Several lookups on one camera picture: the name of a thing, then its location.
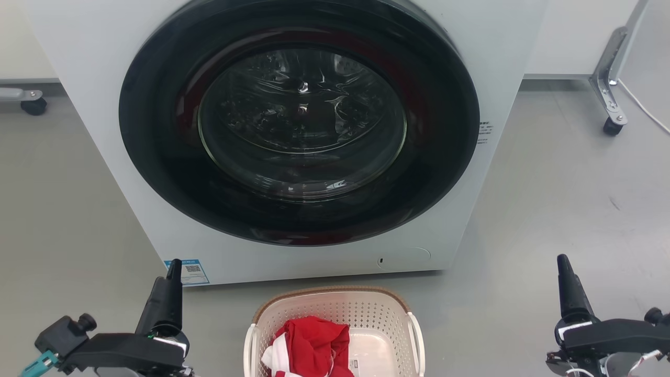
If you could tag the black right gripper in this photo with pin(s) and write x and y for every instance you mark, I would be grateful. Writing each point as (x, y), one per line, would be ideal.
(617, 335)

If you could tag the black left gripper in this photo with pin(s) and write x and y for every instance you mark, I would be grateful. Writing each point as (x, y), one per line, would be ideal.
(125, 352)

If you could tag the white perforated laundry basket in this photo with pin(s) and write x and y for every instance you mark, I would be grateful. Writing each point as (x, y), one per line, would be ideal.
(377, 319)

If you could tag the blue QR code sticker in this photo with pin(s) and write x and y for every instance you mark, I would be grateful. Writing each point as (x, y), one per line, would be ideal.
(194, 273)

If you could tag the white garment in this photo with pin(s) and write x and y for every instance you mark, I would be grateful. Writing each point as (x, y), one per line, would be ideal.
(273, 357)

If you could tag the teal connector piece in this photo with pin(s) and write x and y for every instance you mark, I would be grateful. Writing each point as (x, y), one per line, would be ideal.
(37, 363)

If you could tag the black round washer door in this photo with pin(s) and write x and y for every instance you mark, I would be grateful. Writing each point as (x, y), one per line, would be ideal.
(157, 157)

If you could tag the red garment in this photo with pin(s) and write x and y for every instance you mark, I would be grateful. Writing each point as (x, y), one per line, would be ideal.
(314, 345)

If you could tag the round white filter cover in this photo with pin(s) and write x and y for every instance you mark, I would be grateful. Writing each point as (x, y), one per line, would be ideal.
(408, 258)

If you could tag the black caster wheel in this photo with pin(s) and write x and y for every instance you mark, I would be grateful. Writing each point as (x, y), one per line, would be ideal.
(612, 127)
(34, 107)

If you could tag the small printed text label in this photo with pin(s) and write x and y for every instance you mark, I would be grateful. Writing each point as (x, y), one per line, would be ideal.
(484, 132)

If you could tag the white front-load washing machine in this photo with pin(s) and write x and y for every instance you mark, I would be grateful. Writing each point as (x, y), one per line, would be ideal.
(94, 131)

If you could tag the grey metal stand leg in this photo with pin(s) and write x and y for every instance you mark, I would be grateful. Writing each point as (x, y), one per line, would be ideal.
(18, 94)
(607, 73)

